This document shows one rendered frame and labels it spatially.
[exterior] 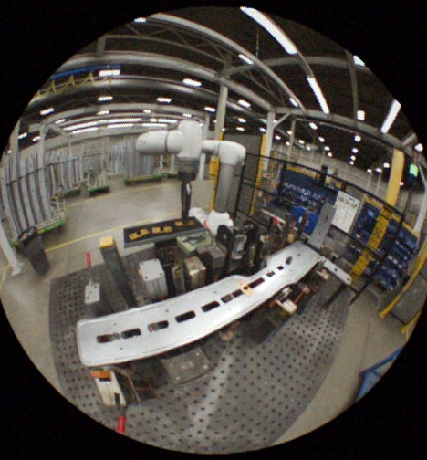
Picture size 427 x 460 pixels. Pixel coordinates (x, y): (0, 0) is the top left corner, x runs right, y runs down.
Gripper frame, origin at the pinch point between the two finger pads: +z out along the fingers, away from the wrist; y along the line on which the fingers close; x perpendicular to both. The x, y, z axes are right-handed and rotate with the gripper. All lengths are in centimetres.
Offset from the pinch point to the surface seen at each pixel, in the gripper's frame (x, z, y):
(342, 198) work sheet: 119, -19, 17
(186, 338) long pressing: -10, 20, 45
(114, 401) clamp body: -35, 14, 65
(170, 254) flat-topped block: -8.4, 16.0, 6.7
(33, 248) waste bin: -230, 70, -95
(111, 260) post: -35.0, 12.1, 11.8
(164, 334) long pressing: -17, 20, 43
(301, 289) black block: 46, 22, 44
